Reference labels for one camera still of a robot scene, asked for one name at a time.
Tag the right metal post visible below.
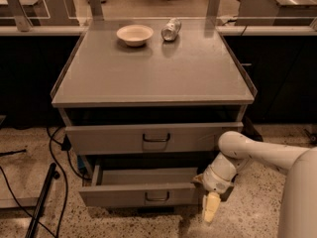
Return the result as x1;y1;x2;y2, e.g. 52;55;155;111
206;0;221;19

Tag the grey top drawer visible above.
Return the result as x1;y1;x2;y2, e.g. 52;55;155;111
65;122;243;155

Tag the left background desk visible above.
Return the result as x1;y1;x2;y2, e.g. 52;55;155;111
0;0;79;26

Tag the white ceramic bowl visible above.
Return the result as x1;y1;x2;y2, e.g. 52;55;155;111
117;25;154;47

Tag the grey drawer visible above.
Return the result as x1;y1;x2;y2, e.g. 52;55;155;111
79;166;205;208
65;122;243;155

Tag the middle metal post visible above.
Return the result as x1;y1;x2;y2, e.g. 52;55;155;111
88;0;104;21

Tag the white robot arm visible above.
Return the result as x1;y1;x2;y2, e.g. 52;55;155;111
193;131;317;238

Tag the left metal post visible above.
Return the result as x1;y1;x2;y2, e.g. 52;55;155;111
7;0;32;32

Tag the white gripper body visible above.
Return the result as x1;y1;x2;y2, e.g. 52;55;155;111
202;167;236;194

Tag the metal post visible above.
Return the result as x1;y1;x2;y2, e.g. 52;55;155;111
206;0;221;19
7;0;32;32
88;0;104;21

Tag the black floor cable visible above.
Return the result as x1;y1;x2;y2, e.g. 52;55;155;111
46;126;92;238

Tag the grey metal drawer cabinet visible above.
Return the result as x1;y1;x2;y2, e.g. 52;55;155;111
50;17;259;214

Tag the black metal pole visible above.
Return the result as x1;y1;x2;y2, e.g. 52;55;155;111
25;163;56;238

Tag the grey background desk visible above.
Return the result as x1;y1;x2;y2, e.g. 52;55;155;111
236;0;317;26

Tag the thin black cable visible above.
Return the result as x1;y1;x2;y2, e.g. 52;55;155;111
0;165;57;238

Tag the crushed silver can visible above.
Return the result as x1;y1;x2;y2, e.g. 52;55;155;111
161;18;181;42

